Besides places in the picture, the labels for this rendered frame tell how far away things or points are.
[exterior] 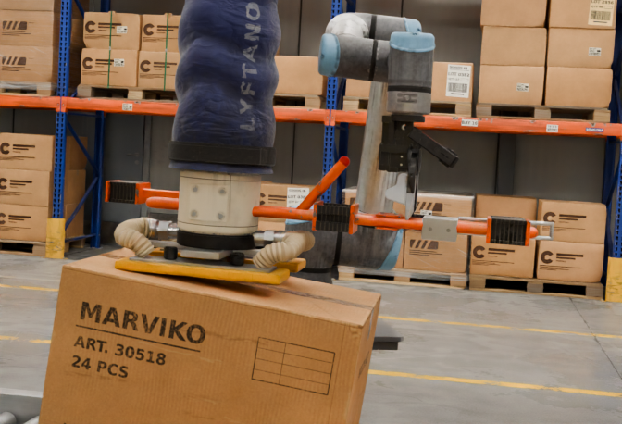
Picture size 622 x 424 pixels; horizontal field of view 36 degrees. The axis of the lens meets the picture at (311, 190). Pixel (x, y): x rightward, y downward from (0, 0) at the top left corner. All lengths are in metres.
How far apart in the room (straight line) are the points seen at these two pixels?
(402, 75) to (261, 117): 0.30
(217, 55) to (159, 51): 7.76
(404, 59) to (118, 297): 0.73
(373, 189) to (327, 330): 0.98
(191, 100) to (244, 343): 0.50
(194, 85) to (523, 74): 7.32
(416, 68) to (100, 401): 0.90
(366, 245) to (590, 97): 6.55
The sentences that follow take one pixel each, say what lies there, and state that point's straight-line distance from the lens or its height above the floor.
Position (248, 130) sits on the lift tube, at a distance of 1.95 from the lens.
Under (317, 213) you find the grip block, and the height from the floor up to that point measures 1.13.
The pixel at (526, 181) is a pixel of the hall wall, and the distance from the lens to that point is 10.43.
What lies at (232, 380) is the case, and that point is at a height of 0.81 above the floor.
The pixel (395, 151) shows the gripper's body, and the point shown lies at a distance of 1.95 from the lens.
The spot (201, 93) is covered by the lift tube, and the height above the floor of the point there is 1.36.
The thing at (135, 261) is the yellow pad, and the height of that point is 1.02.
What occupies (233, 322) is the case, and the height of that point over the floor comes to 0.92.
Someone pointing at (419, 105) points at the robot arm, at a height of 1.36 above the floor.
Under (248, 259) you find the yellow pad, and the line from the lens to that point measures 2.09.
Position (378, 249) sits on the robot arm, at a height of 0.98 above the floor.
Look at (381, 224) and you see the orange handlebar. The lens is 1.96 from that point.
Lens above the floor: 1.27
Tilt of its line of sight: 3 degrees down
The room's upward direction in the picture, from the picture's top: 3 degrees clockwise
